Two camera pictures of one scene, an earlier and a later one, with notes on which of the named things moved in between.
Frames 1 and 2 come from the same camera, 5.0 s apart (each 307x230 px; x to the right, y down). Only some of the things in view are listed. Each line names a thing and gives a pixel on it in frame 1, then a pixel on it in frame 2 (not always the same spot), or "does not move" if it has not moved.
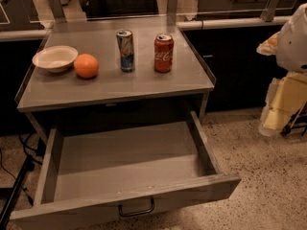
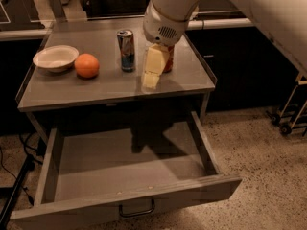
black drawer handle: x=137 y=213 does not move
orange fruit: x=85 y=65 does not move
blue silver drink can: x=125 y=43 does not move
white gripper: x=294 y=48 -> x=158 y=28
